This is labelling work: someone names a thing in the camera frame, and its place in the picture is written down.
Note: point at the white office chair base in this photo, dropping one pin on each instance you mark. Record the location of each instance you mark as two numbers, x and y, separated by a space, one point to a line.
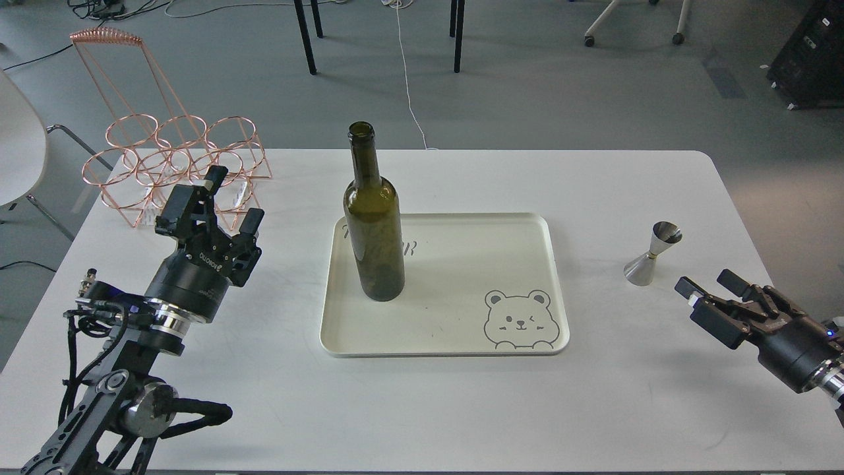
628 21

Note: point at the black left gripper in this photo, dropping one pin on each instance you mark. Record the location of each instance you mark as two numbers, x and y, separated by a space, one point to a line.
207 261

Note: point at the steel double jigger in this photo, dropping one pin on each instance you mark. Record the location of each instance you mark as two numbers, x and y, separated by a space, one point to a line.
641 271

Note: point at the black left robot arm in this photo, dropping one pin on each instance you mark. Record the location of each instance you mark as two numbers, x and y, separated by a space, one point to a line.
111 401

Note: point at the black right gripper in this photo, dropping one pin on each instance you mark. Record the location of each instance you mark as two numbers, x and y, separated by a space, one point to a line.
801 352

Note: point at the black equipment case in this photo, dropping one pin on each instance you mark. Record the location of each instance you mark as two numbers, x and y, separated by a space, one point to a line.
808 71

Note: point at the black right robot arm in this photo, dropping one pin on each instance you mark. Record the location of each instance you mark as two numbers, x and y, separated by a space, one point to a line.
802 353

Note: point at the cream bear print tray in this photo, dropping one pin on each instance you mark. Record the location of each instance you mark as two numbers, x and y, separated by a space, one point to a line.
476 284

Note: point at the copper wire bottle rack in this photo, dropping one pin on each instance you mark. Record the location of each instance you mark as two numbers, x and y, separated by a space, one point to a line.
149 152

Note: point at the dark green wine bottle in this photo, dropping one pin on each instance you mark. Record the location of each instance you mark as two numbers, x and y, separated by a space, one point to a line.
371 207

